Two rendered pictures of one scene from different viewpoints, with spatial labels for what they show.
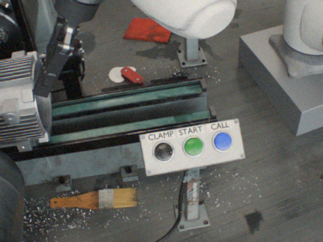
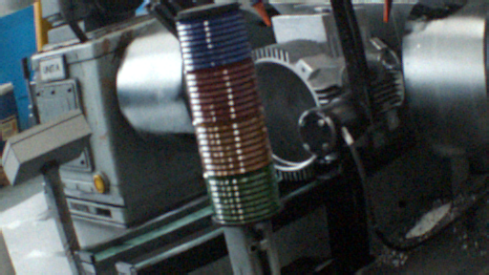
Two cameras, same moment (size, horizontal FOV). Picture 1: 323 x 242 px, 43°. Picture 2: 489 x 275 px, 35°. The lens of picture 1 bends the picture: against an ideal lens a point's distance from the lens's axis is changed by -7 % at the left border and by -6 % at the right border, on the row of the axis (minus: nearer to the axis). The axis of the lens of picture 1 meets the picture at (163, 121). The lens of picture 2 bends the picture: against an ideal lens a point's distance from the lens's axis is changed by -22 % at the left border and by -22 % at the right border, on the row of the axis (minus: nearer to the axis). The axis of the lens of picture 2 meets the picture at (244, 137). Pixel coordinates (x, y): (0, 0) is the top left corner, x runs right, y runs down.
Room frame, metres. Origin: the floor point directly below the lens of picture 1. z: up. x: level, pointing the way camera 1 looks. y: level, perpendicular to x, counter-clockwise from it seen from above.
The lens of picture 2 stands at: (1.62, -0.59, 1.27)
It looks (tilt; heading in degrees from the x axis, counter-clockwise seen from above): 12 degrees down; 141
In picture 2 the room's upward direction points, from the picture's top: 11 degrees counter-clockwise
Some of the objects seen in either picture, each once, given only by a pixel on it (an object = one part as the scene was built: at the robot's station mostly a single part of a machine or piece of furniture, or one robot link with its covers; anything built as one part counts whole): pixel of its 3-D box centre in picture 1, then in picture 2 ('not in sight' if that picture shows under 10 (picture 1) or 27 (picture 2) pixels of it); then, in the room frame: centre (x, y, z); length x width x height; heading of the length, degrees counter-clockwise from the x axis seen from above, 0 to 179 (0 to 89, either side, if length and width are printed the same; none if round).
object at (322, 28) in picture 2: not in sight; (325, 32); (0.65, 0.39, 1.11); 0.12 x 0.11 x 0.07; 95
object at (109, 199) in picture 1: (93, 200); not in sight; (0.53, 0.17, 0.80); 0.21 x 0.05 x 0.01; 91
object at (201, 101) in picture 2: not in sight; (223, 87); (1.00, -0.10, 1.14); 0.06 x 0.06 x 0.04
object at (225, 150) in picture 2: not in sight; (233, 139); (1.00, -0.10, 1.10); 0.06 x 0.06 x 0.04
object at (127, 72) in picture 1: (132, 77); not in sight; (0.93, 0.08, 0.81); 0.09 x 0.03 x 0.02; 38
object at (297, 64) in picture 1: (307, 41); not in sight; (0.90, -0.42, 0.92); 0.22 x 0.18 x 0.06; 5
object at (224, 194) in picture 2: not in sight; (243, 191); (1.00, -0.10, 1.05); 0.06 x 0.06 x 0.04
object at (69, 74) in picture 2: not in sight; (109, 112); (0.06, 0.34, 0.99); 0.35 x 0.31 x 0.37; 6
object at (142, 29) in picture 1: (149, 29); not in sight; (1.17, 0.02, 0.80); 0.15 x 0.12 x 0.01; 72
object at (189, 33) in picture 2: not in sight; (213, 37); (1.00, -0.10, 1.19); 0.06 x 0.06 x 0.04
